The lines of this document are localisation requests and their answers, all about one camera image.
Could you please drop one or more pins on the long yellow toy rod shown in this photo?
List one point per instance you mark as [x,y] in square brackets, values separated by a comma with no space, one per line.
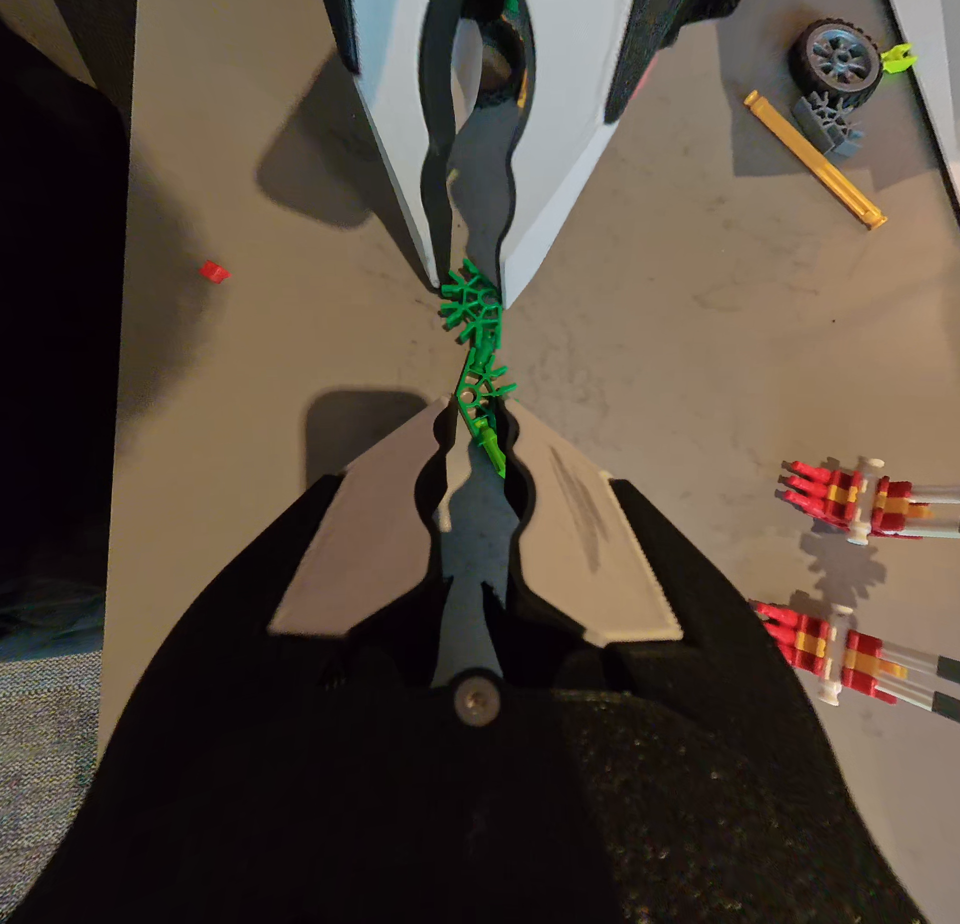
[814,160]

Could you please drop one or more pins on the person's black clothing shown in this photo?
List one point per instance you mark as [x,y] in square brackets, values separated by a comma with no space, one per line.
[52,339]

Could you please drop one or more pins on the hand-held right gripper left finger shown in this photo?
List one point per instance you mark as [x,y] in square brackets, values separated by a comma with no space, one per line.
[360,549]

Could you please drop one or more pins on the toy wheel with black tire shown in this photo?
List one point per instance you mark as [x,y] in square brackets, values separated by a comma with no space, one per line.
[840,57]

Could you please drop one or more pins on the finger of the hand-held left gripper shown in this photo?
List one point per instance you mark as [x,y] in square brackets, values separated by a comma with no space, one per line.
[390,76]
[570,76]

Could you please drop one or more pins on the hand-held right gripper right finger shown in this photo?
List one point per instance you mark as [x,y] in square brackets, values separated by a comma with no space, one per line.
[577,541]

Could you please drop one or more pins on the red yellow toy assembly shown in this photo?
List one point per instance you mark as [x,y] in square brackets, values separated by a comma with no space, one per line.
[825,492]
[810,642]

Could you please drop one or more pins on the lime green toy clip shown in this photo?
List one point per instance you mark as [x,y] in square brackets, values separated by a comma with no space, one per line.
[898,57]

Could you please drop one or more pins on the small red toy clip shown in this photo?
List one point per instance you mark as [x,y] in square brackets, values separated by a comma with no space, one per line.
[214,271]

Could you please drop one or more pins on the grey toy connector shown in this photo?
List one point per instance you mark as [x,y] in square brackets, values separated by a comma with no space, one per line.
[829,121]

